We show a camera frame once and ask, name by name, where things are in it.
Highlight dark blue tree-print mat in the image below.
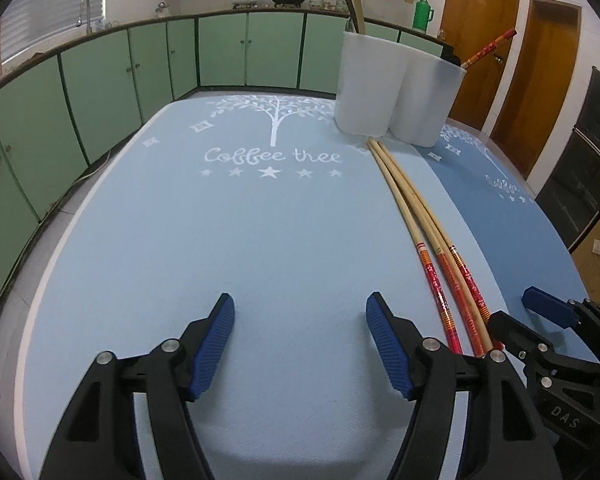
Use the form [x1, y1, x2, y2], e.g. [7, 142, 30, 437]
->
[419, 122, 600, 367]

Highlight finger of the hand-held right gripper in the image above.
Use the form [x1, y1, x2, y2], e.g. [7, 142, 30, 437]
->
[487, 309, 551, 361]
[523, 286, 600, 329]

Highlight white window blinds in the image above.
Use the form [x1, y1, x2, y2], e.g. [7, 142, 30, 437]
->
[0, 0, 109, 64]

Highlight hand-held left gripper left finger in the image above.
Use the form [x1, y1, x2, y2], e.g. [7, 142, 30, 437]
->
[40, 293, 236, 480]

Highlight white two-compartment utensil holder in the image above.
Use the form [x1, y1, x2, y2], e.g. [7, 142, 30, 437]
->
[334, 30, 469, 149]

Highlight black glass-front cabinet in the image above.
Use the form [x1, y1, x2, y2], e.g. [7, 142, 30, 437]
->
[534, 66, 600, 254]

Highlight light blue tree-print mat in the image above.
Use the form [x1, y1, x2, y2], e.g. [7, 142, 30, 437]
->
[17, 93, 483, 480]

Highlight green lower kitchen cabinets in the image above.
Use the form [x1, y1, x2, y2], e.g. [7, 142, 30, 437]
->
[0, 9, 447, 337]

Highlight red-ended bamboo chopstick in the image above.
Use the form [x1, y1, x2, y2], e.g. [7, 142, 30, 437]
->
[371, 138, 487, 359]
[377, 140, 504, 351]
[462, 29, 516, 69]
[366, 138, 465, 356]

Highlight wooden door with handle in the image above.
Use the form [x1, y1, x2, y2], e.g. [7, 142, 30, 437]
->
[439, 0, 521, 131]

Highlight green thermos flask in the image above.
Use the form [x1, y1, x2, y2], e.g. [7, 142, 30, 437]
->
[412, 0, 435, 31]

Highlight white floor cable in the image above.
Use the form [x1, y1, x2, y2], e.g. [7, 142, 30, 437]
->
[44, 146, 127, 212]

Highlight plain wooden door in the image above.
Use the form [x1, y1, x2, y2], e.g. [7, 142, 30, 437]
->
[489, 0, 582, 179]

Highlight metal kitchen faucet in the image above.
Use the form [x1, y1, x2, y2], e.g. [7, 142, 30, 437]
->
[77, 0, 94, 36]

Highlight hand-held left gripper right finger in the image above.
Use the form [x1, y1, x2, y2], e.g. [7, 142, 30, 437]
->
[365, 291, 556, 480]

